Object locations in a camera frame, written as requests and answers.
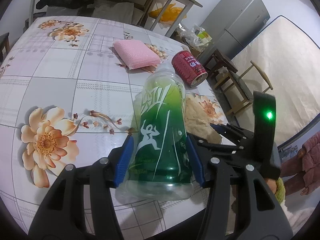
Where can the white mattress against wall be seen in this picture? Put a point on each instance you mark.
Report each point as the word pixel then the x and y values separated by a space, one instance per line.
pixel 290 59

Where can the white bags in box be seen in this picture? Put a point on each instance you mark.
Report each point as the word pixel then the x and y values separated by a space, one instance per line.
pixel 196 37

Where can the grey refrigerator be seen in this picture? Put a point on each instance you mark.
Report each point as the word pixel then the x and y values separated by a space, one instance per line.
pixel 232 24

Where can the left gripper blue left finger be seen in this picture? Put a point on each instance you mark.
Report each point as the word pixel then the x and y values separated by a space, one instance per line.
pixel 61 213

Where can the yellow plastic bag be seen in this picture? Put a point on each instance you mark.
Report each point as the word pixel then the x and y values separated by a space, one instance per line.
pixel 170 14

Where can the pink sponge pad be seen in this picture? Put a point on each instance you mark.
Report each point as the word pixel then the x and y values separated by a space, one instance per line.
pixel 135 54

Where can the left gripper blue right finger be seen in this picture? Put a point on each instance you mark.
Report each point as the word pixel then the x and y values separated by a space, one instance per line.
pixel 259 213

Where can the dark wooden stool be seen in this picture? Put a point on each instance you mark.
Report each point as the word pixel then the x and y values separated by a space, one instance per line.
pixel 221 60

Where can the black clothes under shelf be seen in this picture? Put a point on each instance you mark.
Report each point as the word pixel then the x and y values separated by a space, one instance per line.
pixel 70 4

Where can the red drink can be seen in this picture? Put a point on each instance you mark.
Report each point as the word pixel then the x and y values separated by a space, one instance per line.
pixel 189 68

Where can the green plastic drink bottle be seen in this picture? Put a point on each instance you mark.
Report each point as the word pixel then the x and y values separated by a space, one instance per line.
pixel 159 168

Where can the wooden chair dark seat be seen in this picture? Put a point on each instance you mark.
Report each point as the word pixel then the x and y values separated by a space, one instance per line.
pixel 243 89

